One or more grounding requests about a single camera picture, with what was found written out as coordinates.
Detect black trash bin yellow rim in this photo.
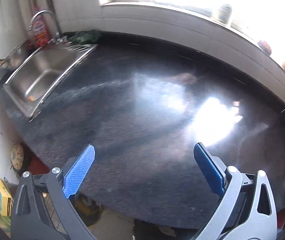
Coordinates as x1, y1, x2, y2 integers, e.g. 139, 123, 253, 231
73, 193, 103, 228

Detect brown scrubber on windowsill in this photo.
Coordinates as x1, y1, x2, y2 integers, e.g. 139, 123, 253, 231
257, 41, 272, 56

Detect yellow cardboard box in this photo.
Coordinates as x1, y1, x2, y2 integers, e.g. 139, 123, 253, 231
0, 179, 13, 217

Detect stainless steel sink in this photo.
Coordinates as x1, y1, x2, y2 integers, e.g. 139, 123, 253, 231
3, 43, 97, 120

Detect white jar on windowsill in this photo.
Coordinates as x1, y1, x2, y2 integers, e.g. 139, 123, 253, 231
217, 4, 232, 24

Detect steel basin beside sink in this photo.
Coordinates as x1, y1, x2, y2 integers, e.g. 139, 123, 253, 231
0, 40, 34, 70

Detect chrome faucet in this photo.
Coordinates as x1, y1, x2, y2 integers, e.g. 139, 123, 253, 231
27, 10, 68, 44

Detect green dish cloth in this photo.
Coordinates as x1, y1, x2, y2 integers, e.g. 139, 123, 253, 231
68, 29, 102, 45

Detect red detergent bottle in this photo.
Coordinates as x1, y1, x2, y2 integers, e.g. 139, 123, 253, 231
32, 15, 51, 47

